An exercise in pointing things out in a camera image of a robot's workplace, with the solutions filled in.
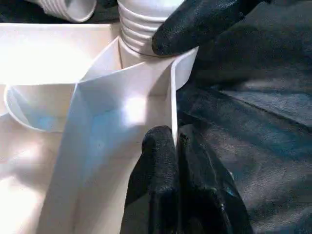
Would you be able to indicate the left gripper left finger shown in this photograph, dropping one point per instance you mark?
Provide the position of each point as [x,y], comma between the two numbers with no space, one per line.
[156,190]

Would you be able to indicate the white plastic table top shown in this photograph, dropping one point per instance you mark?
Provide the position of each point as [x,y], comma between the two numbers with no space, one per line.
[48,97]

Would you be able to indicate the white plastic table leg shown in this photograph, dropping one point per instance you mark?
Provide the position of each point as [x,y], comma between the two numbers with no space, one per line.
[139,24]
[68,7]

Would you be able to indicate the black work mat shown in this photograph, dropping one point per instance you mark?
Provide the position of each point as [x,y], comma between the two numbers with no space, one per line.
[263,122]

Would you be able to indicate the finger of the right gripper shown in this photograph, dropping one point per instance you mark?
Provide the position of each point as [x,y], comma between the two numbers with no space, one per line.
[200,22]

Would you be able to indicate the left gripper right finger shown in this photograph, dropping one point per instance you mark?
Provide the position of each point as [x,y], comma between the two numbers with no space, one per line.
[209,195]

